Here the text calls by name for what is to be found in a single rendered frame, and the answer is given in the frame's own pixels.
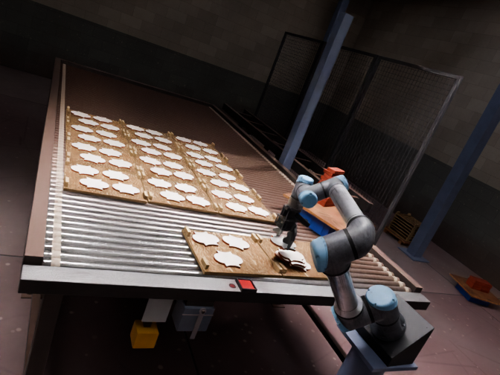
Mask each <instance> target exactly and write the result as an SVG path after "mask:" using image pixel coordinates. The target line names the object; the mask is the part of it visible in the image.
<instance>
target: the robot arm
mask: <svg viewBox="0 0 500 375"><path fill-rule="evenodd" d="M313 182H314V180H313V179H312V178H310V177H309V176H305V175H300V176H299V177H298V179H297V181H296V183H295V186H294V188H293V191H292V194H291V196H290V198H289V201H288V205H283V208H282V211H281V213H280V214H278V215H277V217H276V220H277V218H278V220H277V221H276V220H275V223H276V225H277V227H276V228H273V229H272V230H273V231H276V232H277V234H276V236H277V237H279V236H280V235H281V234H282V233H283V232H284V231H288V232H287V235H286V237H284V238H283V243H285V244H288V246H287V251H289V249H290V247H291V246H292V244H293V242H294V241H295V238H296V235H297V227H298V226H297V225H298V220H299V221H300V222H301V224H302V226H305V227H307V228H308V227H309V226H310V224H309V223H308V220H307V219H304V218H303V217H302V216H301V215H300V214H299V213H300V212H301V210H302V209H303V207H305V208H313V207H314V206H315V205H316V204H317V202H318V201H321V200H323V199H326V198H328V197H330V198H331V199H332V201H333V203H334V205H335V206H336V208H337V210H338V212H339V213H340V215H341V217H342V219H343V220H344V222H345V224H346V228H343V229H341V230H339V231H335V232H333V233H331V234H327V235H324V236H323V237H318V238H317V239H314V240H312V241H311V242H310V251H311V255H312V260H313V262H314V265H315V268H316V270H317V272H322V273H323V274H324V275H326V276H327V278H328V281H329V283H330V287H331V289H332V292H333V296H334V298H335V302H334V305H333V306H332V307H331V311H332V314H333V317H334V319H335V321H336V323H337V325H338V327H339V329H340V330H341V331H342V332H343V333H346V332H349V331H353V330H355V329H358V328H360V327H364V326H366V325H370V328H371V332H372V333H373V334H374V335H375V336H376V337H377V338H378V339H381V340H383V341H387V342H392V341H395V340H398V339H399V338H400V337H402V336H403V334H404V333H405V331H406V321H405V319H404V317H403V315H402V314H401V313H400V312H399V308H398V304H397V298H396V295H395V294H394V292H393V290H392V289H390V288H389V287H387V286H383V285H375V286H372V287H370V288H369V289H368V291H367V292H366V294H365V295H362V296H358V295H357V294H356V292H355V289H354V286H353V281H352V278H351V276H350V271H349V269H350V266H351V261H354V260H357V259H359V258H362V257H364V256H365V255H366V254H367V253H368V252H369V251H370V250H371V249H372V247H373V245H374V241H375V235H376V232H375V228H374V224H373V223H372V221H371V220H370V218H369V217H367V216H365V215H364V214H363V213H362V212H361V210H360V209H359V207H358V205H357V204H356V203H355V201H354V200H353V198H352V196H351V195H350V194H349V192H348V189H349V186H348V183H347V180H346V178H345V177H344V176H343V175H340V176H334V177H333V178H331V179H328V180H325V181H323V182H319V183H317V184H315V185H313Z"/></svg>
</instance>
